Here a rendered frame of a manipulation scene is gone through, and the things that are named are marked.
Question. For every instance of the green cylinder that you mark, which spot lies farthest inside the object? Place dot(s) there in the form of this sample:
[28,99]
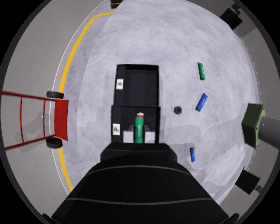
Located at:
[138,129]
[201,71]

